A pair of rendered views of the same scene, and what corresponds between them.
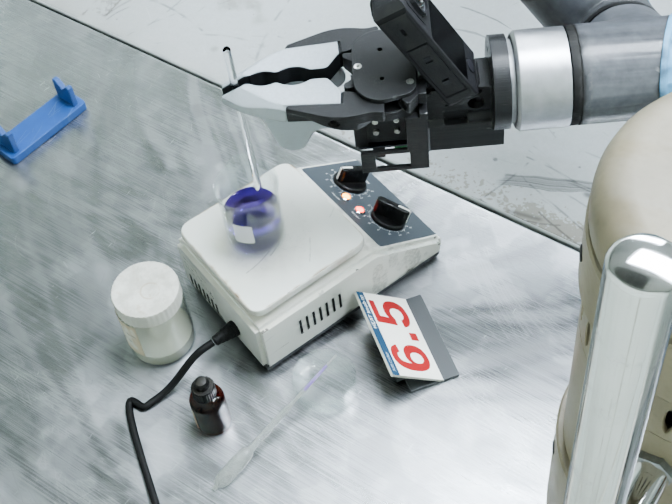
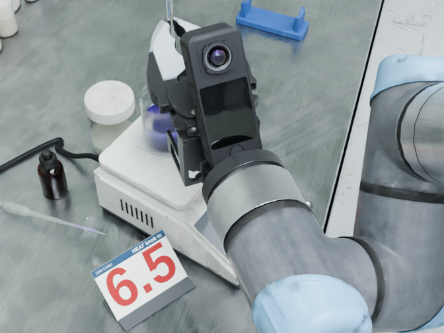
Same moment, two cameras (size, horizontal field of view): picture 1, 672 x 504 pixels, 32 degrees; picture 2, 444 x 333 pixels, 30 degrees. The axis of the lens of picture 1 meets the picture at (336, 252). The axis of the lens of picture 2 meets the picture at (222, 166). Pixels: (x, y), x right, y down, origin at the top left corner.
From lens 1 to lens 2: 0.68 m
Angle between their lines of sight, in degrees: 39
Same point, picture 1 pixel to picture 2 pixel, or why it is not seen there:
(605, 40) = (278, 230)
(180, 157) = (276, 104)
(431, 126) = (204, 164)
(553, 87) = (224, 212)
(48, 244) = not seen: hidden behind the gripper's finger
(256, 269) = (135, 148)
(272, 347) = (100, 193)
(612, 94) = (239, 263)
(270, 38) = not seen: hidden behind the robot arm
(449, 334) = (164, 316)
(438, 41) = (206, 99)
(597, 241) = not seen: outside the picture
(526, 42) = (256, 173)
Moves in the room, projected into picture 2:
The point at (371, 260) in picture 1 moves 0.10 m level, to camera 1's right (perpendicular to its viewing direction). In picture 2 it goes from (178, 223) to (217, 298)
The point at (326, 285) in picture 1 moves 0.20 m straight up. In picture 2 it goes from (147, 201) to (132, 63)
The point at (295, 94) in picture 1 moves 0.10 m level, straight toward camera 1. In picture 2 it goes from (165, 52) to (59, 86)
